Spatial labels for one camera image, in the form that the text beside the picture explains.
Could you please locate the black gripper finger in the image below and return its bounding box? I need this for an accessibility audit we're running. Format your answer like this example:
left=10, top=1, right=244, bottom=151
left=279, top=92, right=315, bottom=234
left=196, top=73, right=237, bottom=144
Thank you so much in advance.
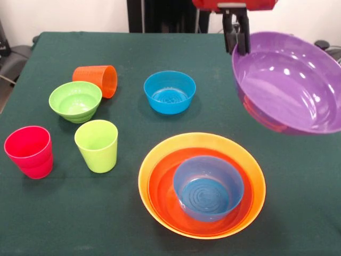
left=222, top=12, right=238, bottom=55
left=236, top=11, right=251, bottom=56

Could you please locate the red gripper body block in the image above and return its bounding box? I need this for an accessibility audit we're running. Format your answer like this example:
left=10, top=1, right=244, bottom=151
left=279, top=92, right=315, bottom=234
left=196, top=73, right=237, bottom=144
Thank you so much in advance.
left=191, top=0, right=279, bottom=13

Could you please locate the purple plastic bowl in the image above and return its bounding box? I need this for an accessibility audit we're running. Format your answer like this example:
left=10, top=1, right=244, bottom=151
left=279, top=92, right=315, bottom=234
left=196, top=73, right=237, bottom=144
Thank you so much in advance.
left=231, top=31, right=341, bottom=136

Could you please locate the blue plastic bowl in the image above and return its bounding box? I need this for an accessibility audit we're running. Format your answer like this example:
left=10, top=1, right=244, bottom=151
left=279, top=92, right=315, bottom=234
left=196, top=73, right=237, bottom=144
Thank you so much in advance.
left=173, top=156, right=245, bottom=223
left=143, top=70, right=197, bottom=115

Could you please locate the orange-red plastic cup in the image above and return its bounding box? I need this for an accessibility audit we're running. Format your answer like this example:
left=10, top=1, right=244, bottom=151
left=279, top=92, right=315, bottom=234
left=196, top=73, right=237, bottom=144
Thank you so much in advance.
left=72, top=65, right=118, bottom=99

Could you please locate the orange plastic bowl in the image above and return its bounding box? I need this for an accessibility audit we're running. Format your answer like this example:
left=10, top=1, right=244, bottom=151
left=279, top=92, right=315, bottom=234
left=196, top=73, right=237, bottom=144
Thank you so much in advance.
left=137, top=132, right=266, bottom=239

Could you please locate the red-orange plastic bowl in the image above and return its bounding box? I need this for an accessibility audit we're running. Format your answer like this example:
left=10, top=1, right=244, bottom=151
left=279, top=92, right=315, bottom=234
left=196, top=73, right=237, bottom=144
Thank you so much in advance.
left=148, top=147, right=253, bottom=235

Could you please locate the crimson pink plastic cup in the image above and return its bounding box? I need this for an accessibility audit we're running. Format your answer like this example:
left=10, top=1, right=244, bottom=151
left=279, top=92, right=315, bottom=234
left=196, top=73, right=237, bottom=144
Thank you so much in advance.
left=4, top=125, right=54, bottom=180

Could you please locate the green plastic bowl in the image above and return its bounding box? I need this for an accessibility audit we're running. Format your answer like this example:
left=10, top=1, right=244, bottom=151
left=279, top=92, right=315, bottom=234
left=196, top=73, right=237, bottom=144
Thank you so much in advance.
left=48, top=81, right=103, bottom=124

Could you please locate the green plastic cup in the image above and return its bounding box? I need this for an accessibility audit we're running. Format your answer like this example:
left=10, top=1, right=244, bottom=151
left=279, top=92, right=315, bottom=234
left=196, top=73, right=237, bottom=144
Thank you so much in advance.
left=74, top=119, right=119, bottom=174

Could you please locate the dark green tablecloth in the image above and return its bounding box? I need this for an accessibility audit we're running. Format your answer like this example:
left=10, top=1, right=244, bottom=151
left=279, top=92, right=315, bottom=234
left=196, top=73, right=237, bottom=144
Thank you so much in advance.
left=0, top=31, right=341, bottom=256

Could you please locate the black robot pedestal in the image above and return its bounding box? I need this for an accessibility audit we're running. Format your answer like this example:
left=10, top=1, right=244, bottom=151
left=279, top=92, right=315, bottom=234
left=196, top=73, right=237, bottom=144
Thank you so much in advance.
left=127, top=0, right=211, bottom=34

